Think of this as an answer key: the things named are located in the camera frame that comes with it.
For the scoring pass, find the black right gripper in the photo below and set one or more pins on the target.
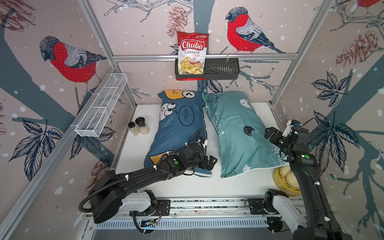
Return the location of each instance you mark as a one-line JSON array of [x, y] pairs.
[[272, 130]]

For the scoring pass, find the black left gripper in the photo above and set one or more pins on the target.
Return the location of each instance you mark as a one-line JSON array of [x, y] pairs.
[[204, 165]]

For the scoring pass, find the teal cat pillow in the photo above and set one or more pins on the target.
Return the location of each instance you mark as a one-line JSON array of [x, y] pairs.
[[240, 130]]

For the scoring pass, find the blue cartoon pillow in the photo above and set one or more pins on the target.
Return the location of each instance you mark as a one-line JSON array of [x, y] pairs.
[[181, 116]]

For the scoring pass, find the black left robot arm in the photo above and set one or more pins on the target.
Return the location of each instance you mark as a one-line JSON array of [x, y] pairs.
[[114, 192]]

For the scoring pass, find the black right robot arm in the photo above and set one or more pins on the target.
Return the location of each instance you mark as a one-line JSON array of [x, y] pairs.
[[319, 223]]

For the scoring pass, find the yellow bowl with buns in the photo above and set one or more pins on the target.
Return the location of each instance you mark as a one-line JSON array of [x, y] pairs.
[[286, 181]]

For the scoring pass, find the large black-lid spice jar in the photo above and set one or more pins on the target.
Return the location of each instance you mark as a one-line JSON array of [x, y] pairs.
[[142, 126]]

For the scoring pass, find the small black-lid spice jar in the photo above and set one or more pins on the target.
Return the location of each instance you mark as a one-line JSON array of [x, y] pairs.
[[133, 128]]

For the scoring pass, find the red Chuba chips bag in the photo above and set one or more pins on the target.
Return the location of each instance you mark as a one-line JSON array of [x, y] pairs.
[[192, 51]]

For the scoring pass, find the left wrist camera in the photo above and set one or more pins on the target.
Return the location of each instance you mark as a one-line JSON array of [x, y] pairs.
[[202, 141]]

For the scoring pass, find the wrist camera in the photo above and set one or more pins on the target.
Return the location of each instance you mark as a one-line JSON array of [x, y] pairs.
[[289, 126], [202, 141]]

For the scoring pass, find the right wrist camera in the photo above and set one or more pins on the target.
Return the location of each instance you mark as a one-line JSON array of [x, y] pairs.
[[289, 126]]

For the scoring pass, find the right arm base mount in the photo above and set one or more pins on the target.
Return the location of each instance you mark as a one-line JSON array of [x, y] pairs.
[[258, 207]]

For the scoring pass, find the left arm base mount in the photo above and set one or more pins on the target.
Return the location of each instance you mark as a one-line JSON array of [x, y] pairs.
[[156, 209]]

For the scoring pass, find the black wire shelf basket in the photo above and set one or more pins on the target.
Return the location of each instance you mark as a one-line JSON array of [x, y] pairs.
[[215, 69]]

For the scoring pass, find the white wire mesh basket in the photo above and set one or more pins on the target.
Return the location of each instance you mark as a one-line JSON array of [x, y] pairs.
[[98, 113]]

